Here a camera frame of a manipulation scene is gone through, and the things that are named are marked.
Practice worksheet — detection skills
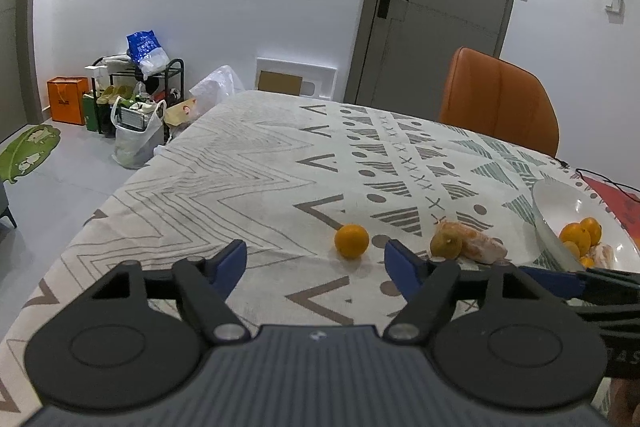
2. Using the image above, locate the large pale peeled fruit piece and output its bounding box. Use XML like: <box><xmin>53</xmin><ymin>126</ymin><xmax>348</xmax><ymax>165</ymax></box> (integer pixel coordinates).
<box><xmin>586</xmin><ymin>244</ymin><xmax>616</xmax><ymax>269</ymax></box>

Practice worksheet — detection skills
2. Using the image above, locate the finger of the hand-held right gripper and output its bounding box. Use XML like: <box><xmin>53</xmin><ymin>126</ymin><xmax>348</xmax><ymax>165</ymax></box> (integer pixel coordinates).
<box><xmin>519</xmin><ymin>266</ymin><xmax>640</xmax><ymax>306</ymax></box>

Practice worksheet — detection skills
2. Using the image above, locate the person's right hand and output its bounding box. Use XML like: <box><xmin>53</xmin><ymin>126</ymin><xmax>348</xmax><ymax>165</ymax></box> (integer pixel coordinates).
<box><xmin>606</xmin><ymin>377</ymin><xmax>640</xmax><ymax>427</ymax></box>

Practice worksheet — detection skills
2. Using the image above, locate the small pale peeled fruit piece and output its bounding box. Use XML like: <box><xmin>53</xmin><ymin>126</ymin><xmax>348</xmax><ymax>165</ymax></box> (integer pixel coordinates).
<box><xmin>440</xmin><ymin>222</ymin><xmax>508</xmax><ymax>264</ymax></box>

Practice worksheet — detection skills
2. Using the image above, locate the green box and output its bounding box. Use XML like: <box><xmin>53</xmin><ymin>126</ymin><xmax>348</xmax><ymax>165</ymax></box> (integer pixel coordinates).
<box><xmin>82</xmin><ymin>92</ymin><xmax>104</xmax><ymax>132</ymax></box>

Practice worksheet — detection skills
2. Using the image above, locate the black cable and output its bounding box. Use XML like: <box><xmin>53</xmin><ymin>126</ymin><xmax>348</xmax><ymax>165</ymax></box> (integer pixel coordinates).
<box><xmin>559</xmin><ymin>162</ymin><xmax>640</xmax><ymax>208</ymax></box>

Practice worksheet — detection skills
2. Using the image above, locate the white shopping bag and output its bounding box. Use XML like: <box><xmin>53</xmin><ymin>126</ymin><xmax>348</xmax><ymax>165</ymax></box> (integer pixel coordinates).
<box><xmin>110</xmin><ymin>96</ymin><xmax>168</xmax><ymax>169</ymax></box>

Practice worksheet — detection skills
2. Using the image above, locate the orange paper bag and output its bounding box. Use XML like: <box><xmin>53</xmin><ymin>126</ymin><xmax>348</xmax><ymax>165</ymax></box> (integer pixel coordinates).
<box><xmin>47</xmin><ymin>77</ymin><xmax>91</xmax><ymax>126</ymax></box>

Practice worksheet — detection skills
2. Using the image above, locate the brown paper bag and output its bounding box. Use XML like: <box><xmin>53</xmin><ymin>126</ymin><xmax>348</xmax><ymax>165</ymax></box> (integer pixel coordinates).
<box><xmin>164</xmin><ymin>97</ymin><xmax>201</xmax><ymax>140</ymax></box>

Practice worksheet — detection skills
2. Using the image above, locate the grey side door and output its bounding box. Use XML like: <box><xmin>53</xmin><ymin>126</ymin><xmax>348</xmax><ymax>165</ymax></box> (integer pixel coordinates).
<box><xmin>0</xmin><ymin>0</ymin><xmax>47</xmax><ymax>144</ymax></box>

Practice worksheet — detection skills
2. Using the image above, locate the white framed board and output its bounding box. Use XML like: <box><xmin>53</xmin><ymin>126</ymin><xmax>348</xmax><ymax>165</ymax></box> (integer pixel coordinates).
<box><xmin>255</xmin><ymin>56</ymin><xmax>337</xmax><ymax>100</ymax></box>

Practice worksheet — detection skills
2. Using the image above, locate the green floor mat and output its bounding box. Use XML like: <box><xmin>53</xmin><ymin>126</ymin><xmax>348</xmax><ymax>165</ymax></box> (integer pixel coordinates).
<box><xmin>0</xmin><ymin>123</ymin><xmax>62</xmax><ymax>184</ymax></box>

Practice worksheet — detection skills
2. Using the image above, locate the clear plastic bag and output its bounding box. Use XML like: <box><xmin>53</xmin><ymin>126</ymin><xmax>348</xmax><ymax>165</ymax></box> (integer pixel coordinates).
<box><xmin>189</xmin><ymin>65</ymin><xmax>246</xmax><ymax>108</ymax></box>

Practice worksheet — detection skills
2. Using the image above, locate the green-brown round fruit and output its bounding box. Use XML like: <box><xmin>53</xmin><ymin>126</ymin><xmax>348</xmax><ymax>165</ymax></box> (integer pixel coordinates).
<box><xmin>430</xmin><ymin>227</ymin><xmax>464</xmax><ymax>259</ymax></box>

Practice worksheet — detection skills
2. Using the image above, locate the blue plastic bag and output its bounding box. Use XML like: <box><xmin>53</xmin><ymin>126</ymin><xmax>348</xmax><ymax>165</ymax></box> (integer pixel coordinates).
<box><xmin>126</xmin><ymin>30</ymin><xmax>170</xmax><ymax>78</ymax></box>

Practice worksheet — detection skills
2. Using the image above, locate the white bowl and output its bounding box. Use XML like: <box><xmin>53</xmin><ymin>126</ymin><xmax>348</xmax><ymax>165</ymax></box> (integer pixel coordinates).
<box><xmin>531</xmin><ymin>179</ymin><xmax>640</xmax><ymax>274</ymax></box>

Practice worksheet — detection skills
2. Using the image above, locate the large orange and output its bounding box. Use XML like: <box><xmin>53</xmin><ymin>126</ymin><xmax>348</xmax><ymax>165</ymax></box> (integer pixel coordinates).
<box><xmin>558</xmin><ymin>223</ymin><xmax>592</xmax><ymax>253</ymax></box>

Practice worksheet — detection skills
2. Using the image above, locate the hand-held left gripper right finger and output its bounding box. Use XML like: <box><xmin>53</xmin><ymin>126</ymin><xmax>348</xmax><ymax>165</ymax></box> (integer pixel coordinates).
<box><xmin>382</xmin><ymin>238</ymin><xmax>567</xmax><ymax>344</ymax></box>

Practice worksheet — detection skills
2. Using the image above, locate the patterned tablecloth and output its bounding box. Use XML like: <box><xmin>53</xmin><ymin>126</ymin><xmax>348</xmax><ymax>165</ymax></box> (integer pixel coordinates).
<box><xmin>0</xmin><ymin>89</ymin><xmax>640</xmax><ymax>419</ymax></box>

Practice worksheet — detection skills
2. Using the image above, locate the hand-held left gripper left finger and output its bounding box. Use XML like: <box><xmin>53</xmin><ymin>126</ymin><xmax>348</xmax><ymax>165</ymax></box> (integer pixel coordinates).
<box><xmin>86</xmin><ymin>238</ymin><xmax>251</xmax><ymax>346</ymax></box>

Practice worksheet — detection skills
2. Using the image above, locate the black shoe rack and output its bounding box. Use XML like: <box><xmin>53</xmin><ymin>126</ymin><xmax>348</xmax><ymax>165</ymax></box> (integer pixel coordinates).
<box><xmin>90</xmin><ymin>54</ymin><xmax>185</xmax><ymax>140</ymax></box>

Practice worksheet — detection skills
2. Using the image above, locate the orange leather chair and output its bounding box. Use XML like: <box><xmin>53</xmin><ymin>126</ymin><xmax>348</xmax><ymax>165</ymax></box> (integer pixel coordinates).
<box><xmin>438</xmin><ymin>47</ymin><xmax>561</xmax><ymax>158</ymax></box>

